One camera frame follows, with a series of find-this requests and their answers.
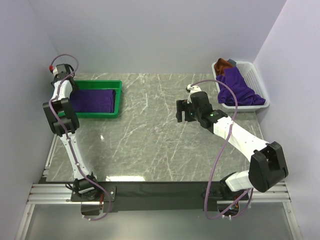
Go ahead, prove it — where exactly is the brown towel in basket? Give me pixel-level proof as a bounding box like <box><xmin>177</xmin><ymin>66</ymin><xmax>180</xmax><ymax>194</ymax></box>
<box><xmin>213</xmin><ymin>58</ymin><xmax>234</xmax><ymax>76</ymax></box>

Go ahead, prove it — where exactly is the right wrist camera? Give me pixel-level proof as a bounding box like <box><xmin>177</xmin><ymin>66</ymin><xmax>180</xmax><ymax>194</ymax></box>
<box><xmin>186</xmin><ymin>84</ymin><xmax>202</xmax><ymax>95</ymax></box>

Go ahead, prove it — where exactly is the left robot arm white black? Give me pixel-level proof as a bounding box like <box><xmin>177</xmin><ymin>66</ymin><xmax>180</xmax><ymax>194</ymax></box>
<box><xmin>42</xmin><ymin>64</ymin><xmax>102</xmax><ymax>201</ymax></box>

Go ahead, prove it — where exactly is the black base bar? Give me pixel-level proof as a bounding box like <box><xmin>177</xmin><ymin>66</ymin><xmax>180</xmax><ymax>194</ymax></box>
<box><xmin>70</xmin><ymin>180</ymin><xmax>251</xmax><ymax>215</ymax></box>

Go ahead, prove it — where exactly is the grey towel in basket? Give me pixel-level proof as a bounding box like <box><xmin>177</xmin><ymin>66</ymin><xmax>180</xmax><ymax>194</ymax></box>
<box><xmin>227</xmin><ymin>59</ymin><xmax>237</xmax><ymax>67</ymax></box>

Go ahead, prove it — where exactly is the purple towel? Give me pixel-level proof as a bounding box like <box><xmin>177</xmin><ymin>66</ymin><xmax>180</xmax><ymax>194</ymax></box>
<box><xmin>70</xmin><ymin>89</ymin><xmax>116</xmax><ymax>113</ymax></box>
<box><xmin>216</xmin><ymin>67</ymin><xmax>266</xmax><ymax>107</ymax></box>

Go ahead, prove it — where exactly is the green plastic tray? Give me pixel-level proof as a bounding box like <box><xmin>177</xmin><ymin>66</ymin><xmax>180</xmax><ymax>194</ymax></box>
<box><xmin>70</xmin><ymin>80</ymin><xmax>122</xmax><ymax>119</ymax></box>

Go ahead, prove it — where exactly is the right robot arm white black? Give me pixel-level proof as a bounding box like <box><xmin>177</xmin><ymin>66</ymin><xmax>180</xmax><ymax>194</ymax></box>
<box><xmin>176</xmin><ymin>91</ymin><xmax>289</xmax><ymax>200</ymax></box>

